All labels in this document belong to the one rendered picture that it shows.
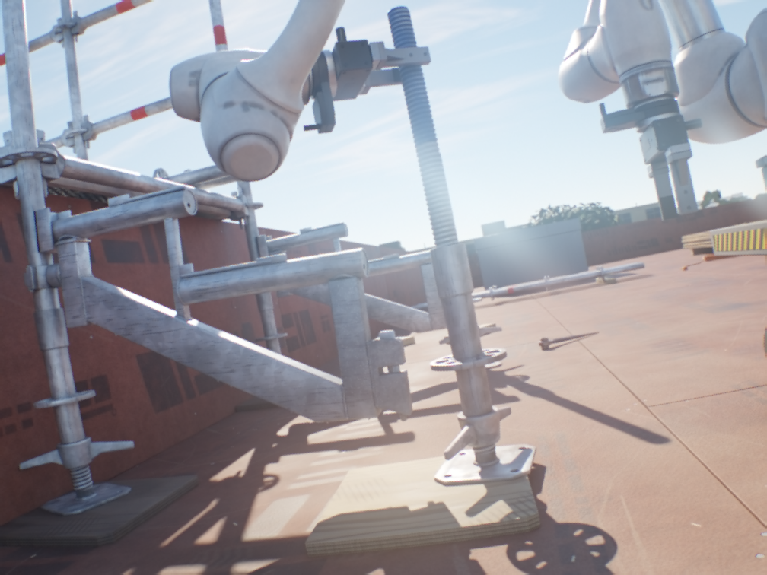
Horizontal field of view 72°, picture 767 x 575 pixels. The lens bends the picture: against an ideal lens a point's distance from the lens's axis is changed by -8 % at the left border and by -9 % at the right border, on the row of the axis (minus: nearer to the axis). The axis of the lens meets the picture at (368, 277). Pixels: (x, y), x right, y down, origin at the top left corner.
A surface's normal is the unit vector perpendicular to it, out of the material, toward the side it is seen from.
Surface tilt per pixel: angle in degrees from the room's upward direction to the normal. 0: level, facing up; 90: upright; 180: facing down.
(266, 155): 142
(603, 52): 96
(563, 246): 90
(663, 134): 90
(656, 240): 90
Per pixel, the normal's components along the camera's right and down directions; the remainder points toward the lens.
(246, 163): 0.18, 0.74
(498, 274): -0.23, 0.02
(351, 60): 0.22, -0.07
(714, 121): -0.77, 0.62
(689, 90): -0.95, 0.29
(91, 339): 0.96, -0.19
